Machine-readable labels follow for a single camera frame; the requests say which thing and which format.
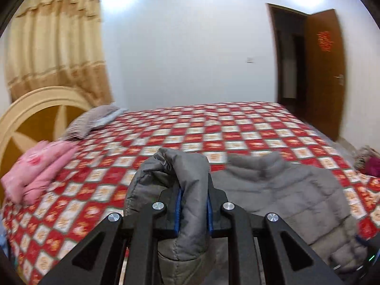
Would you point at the brown wooden door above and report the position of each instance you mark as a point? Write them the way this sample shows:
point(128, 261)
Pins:
point(323, 95)

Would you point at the grey striped pillow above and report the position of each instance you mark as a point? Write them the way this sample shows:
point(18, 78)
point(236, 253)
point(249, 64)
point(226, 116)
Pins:
point(86, 121)

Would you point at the beige curtain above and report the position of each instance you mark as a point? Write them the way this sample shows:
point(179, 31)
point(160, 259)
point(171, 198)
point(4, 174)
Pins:
point(53, 35)

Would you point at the grey puffer jacket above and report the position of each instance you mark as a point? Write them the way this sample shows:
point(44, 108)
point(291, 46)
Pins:
point(282, 190)

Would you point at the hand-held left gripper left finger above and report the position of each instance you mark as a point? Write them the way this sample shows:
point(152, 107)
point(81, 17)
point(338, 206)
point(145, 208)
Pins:
point(178, 210)

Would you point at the red checkered bedspread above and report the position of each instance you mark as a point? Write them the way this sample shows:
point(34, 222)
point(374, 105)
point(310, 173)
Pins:
point(207, 130)

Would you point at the brown door frame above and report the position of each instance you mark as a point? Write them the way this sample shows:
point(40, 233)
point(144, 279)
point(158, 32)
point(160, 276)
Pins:
point(273, 50)

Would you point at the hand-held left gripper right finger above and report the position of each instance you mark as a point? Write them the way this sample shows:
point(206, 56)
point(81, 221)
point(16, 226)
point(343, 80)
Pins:
point(209, 213)

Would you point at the pink folded blanket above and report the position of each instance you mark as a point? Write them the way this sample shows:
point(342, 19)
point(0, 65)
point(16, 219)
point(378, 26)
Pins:
point(35, 169)

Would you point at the red paper door decoration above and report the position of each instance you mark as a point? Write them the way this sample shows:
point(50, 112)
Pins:
point(324, 41)

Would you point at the pile of clothes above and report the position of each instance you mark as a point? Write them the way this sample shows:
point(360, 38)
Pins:
point(368, 160)

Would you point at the cream wooden headboard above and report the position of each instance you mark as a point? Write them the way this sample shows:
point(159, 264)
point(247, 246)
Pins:
point(29, 104)

